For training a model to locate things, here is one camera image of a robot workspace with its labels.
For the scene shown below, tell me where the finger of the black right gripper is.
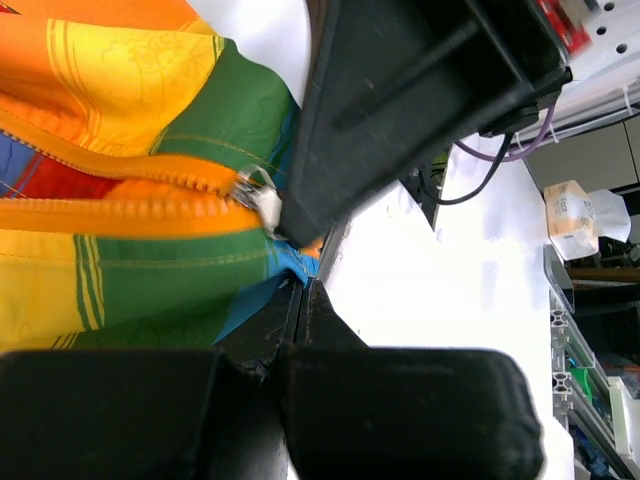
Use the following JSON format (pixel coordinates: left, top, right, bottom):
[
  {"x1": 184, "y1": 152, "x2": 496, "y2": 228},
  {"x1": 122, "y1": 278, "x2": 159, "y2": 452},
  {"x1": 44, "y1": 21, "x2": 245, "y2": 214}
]
[{"x1": 279, "y1": 1, "x2": 568, "y2": 247}]

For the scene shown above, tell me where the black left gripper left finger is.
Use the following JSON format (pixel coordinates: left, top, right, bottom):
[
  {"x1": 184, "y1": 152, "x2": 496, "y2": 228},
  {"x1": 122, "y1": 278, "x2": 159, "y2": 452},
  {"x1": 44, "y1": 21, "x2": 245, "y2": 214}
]
[{"x1": 1, "y1": 282, "x2": 303, "y2": 479}]

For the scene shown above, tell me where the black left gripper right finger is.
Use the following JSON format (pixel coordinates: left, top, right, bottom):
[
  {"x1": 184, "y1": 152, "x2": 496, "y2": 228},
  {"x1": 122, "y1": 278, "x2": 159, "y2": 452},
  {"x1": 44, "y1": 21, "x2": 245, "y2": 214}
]
[{"x1": 279, "y1": 282, "x2": 544, "y2": 479}]

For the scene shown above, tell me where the silver zipper pull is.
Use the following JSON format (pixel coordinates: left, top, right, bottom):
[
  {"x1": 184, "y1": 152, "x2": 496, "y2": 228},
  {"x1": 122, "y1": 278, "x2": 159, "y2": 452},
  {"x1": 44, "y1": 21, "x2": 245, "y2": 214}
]
[{"x1": 231, "y1": 164, "x2": 282, "y2": 239}]

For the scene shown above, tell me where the rainbow striped hooded jacket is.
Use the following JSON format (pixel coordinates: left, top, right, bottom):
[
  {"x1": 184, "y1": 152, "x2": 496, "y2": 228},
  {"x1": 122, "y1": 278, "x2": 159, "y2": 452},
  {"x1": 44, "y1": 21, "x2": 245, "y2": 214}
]
[{"x1": 1, "y1": 1, "x2": 320, "y2": 351}]

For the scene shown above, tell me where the tissue box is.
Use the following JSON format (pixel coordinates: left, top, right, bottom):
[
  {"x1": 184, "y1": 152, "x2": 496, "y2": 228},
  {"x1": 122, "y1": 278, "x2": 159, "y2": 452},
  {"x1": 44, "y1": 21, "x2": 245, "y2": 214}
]
[{"x1": 543, "y1": 180, "x2": 631, "y2": 261}]

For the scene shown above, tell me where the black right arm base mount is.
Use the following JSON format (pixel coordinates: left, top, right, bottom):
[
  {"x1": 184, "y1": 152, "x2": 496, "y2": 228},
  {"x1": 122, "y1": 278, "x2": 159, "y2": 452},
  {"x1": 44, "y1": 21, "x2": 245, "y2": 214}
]
[{"x1": 400, "y1": 150, "x2": 450, "y2": 227}]

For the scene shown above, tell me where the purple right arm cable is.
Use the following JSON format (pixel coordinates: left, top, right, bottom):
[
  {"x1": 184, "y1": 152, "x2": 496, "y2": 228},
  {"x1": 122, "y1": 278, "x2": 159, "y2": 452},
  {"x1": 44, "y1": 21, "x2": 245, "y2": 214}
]
[{"x1": 452, "y1": 102, "x2": 559, "y2": 164}]

